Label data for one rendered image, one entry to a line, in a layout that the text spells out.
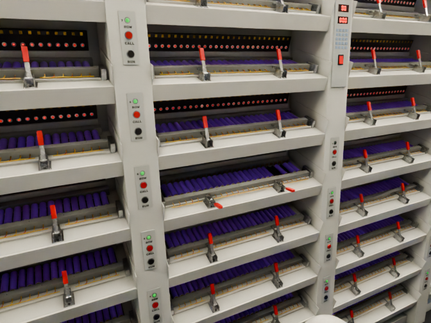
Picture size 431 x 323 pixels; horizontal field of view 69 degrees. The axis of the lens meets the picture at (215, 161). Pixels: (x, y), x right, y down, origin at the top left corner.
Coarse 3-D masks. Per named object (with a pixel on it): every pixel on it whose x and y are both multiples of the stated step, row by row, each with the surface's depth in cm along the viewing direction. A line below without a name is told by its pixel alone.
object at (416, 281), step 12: (420, 0) 142; (420, 36) 145; (420, 48) 145; (408, 96) 154; (408, 132) 156; (420, 132) 151; (420, 216) 157; (420, 252) 159; (420, 276) 161; (420, 288) 163; (420, 300) 166; (408, 312) 170; (420, 312) 168
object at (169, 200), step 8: (280, 176) 114; (288, 176) 114; (296, 176) 116; (304, 176) 118; (240, 184) 107; (248, 184) 107; (256, 184) 109; (264, 184) 111; (192, 192) 100; (200, 192) 101; (208, 192) 101; (216, 192) 102; (224, 192) 104; (232, 192) 104; (168, 200) 96; (176, 200) 97; (184, 200) 98; (192, 200) 100
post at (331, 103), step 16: (352, 0) 104; (304, 32) 114; (320, 32) 107; (304, 48) 115; (320, 48) 108; (304, 96) 118; (320, 96) 111; (336, 96) 110; (320, 112) 112; (336, 112) 112; (336, 128) 113; (320, 160) 116; (336, 176) 118; (320, 192) 118; (336, 192) 120; (320, 208) 119; (336, 208) 122; (336, 224) 124; (320, 240) 122; (336, 240) 126; (320, 256) 124; (320, 272) 126; (304, 288) 135; (320, 288) 128; (320, 304) 130
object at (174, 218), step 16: (240, 160) 119; (304, 160) 123; (320, 176) 116; (256, 192) 108; (272, 192) 109; (288, 192) 110; (304, 192) 114; (176, 208) 96; (192, 208) 97; (224, 208) 100; (240, 208) 103; (256, 208) 106; (176, 224) 94; (192, 224) 97
